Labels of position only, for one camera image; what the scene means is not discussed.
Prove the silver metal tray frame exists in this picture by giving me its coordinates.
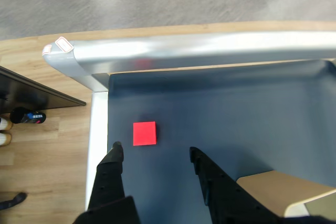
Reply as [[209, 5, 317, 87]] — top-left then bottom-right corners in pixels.
[[41, 30, 336, 210]]

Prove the black bottle with label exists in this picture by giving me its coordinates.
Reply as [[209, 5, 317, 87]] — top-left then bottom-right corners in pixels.
[[9, 106, 47, 125]]

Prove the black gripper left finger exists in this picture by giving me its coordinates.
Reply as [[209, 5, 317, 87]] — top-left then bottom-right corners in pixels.
[[73, 141, 142, 224]]

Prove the beige square box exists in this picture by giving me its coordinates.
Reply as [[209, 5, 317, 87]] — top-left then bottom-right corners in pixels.
[[235, 170, 336, 219]]

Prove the white and tan round object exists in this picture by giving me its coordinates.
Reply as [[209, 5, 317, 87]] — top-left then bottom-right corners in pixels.
[[0, 132, 13, 147], [0, 118, 14, 132]]

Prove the dark grey tray mat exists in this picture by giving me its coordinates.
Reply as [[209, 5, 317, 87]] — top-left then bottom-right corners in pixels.
[[106, 60, 336, 224]]

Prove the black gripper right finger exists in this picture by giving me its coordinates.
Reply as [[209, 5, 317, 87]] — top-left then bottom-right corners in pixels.
[[189, 146, 287, 224]]

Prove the black curved floor object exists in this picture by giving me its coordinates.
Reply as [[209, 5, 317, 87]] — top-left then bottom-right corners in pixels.
[[0, 192, 28, 211]]

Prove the black furniture panel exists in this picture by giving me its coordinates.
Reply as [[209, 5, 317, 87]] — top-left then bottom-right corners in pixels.
[[0, 65, 87, 111]]

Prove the red cube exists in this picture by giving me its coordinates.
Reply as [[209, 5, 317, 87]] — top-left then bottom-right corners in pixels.
[[133, 121, 158, 147]]

